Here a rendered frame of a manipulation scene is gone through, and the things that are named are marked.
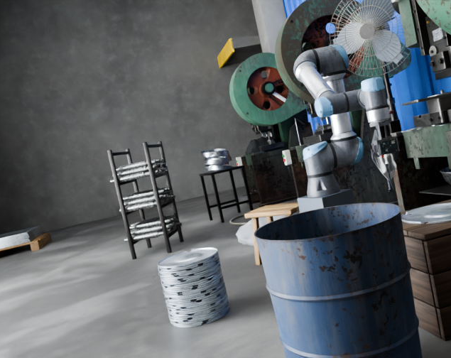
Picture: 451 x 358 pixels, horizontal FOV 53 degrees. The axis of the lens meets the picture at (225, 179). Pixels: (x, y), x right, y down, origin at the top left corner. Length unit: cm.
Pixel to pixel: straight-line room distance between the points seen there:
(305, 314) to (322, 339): 7
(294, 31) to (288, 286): 263
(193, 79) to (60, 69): 241
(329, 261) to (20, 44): 831
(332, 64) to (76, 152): 700
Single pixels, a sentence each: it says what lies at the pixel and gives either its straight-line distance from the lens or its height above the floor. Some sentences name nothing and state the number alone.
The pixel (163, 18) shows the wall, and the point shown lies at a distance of 901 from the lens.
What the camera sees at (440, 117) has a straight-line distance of 237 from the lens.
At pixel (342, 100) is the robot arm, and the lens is 174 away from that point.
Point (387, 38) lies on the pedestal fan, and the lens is 319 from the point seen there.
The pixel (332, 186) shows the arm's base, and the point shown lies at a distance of 206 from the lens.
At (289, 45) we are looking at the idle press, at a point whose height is 141.
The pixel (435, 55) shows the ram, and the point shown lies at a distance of 246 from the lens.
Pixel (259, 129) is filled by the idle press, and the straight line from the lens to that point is 560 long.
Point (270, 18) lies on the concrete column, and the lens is 755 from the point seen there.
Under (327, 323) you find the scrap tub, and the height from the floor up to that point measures 25.
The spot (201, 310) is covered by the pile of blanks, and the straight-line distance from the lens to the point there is 210.
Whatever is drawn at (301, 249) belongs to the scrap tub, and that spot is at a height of 45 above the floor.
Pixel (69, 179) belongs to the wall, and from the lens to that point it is 866.
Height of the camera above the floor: 73
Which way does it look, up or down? 3 degrees down
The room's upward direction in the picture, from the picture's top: 12 degrees counter-clockwise
